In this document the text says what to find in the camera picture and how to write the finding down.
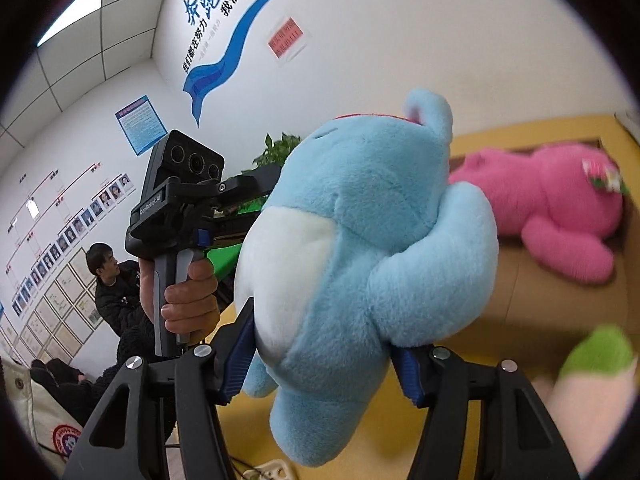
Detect white jacket with red badge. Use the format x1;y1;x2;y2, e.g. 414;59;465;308
0;360;83;466

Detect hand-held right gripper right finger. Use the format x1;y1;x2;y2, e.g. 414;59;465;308
390;345;581;480

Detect ceiling light panel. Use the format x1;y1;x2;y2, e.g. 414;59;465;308
37;0;106;46

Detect pale pink green-topped plush toy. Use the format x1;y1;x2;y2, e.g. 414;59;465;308
530;324;636;478

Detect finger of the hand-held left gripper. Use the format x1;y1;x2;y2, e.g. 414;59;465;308
200;199;268;251
215;162;283;201

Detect blue wave wall decal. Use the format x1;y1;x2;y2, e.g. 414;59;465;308
182;0;331;128

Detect blue notice poster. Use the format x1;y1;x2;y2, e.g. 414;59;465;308
115;94;168;156

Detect magenta plush toy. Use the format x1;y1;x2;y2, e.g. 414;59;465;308
448;142;632;286

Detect person's left hand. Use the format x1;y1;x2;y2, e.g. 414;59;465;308
139;257;222;346

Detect light blue plush toy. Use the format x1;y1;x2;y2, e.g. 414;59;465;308
234;87;501;468

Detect wall photo chart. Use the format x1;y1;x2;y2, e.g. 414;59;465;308
0;162;136;321

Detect red notice sheet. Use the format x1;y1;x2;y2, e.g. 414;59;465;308
267;16;308;63

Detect brown cardboard box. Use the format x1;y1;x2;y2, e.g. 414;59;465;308
447;135;633;361

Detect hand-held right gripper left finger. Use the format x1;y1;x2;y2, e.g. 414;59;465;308
62;297;257;480

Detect white power strip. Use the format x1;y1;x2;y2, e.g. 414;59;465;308
242;460;293;480

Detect green board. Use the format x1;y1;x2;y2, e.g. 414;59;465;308
207;195;266;321

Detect green potted plant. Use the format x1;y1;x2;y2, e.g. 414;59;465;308
252;132;303;171

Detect framed wall certificates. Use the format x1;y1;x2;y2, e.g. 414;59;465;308
0;247;106;366

